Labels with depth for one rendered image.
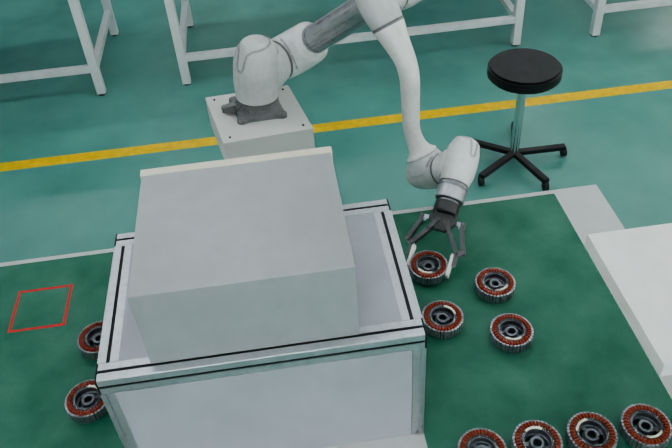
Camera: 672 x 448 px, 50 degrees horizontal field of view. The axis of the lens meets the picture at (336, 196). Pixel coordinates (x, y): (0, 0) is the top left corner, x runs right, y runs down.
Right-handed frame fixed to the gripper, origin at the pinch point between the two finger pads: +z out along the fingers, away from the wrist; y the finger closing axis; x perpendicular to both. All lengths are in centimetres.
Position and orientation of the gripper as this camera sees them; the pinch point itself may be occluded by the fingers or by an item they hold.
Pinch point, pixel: (428, 266)
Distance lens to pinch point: 213.6
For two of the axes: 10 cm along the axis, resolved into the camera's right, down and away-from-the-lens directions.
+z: -3.2, 9.1, -2.7
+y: -9.1, -2.2, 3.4
